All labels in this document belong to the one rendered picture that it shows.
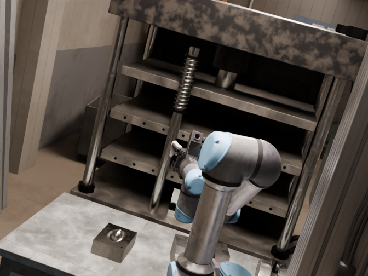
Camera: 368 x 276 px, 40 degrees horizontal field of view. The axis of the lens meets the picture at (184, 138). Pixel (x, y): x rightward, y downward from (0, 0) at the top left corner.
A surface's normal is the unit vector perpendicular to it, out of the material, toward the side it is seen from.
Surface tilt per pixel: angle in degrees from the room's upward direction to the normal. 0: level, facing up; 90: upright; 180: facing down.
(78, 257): 0
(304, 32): 90
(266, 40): 90
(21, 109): 90
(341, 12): 90
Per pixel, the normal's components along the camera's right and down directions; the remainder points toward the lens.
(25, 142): 0.93, 0.31
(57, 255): 0.25, -0.93
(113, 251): -0.21, 0.22
